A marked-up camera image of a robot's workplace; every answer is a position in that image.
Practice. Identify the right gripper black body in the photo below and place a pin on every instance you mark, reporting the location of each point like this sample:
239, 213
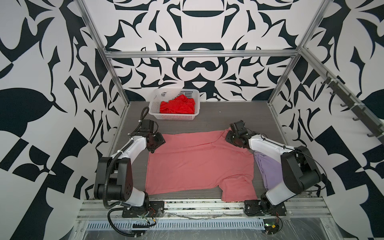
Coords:
232, 138

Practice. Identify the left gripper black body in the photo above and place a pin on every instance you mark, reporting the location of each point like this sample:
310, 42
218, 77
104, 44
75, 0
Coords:
157, 140

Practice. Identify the pink t shirt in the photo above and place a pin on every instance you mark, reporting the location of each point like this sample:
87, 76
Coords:
199, 161

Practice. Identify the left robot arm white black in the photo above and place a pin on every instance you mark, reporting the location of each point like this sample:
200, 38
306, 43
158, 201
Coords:
114, 175

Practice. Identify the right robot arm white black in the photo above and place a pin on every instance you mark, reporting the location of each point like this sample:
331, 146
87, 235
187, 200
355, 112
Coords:
299, 170

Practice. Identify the white plastic basket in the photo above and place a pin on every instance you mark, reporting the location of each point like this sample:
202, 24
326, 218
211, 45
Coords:
168, 94

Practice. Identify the red t shirt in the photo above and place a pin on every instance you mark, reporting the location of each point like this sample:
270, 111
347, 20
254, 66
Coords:
179, 105

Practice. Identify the folded purple t shirt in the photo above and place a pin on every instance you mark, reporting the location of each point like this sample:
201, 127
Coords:
270, 169

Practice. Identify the small green circuit board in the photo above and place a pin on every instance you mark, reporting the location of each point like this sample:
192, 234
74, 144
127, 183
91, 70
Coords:
272, 226

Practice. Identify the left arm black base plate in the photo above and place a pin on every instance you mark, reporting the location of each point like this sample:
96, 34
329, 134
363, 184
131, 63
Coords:
151, 209

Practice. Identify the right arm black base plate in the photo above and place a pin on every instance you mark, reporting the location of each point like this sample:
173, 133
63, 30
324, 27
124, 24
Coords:
263, 208

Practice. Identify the white slotted cable duct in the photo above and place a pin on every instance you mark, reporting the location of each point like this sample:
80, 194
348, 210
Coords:
185, 224

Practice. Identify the black wall hook rack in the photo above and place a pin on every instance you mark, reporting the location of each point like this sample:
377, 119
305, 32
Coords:
360, 110

